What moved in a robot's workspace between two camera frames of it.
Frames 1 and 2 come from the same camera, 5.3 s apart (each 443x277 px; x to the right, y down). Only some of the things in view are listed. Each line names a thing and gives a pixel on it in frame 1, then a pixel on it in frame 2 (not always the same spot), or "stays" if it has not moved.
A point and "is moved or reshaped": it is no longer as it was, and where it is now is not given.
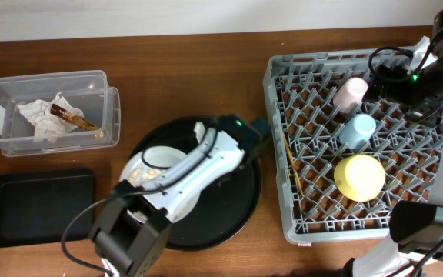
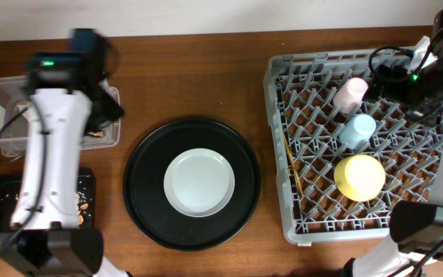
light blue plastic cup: [358, 130] stays
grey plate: [145, 165] is moved or reshaped
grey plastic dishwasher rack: [343, 159] stays
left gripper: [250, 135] to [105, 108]
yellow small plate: [360, 177] stays
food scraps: [139, 177] to [83, 200]
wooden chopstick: [292, 161] stays
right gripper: [394, 76] stays
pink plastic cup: [350, 95] stays
